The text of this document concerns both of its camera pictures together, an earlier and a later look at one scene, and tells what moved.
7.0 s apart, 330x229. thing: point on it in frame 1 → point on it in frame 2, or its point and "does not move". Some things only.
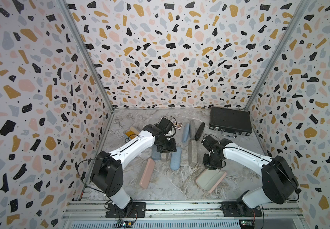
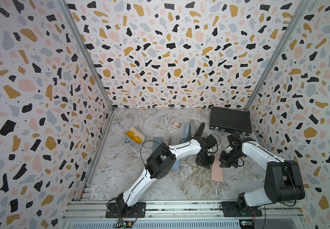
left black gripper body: [167, 145] → [206, 161]
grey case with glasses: [192, 130] does not move
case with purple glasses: [175, 161] does not move
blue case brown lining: [186, 132] does not move
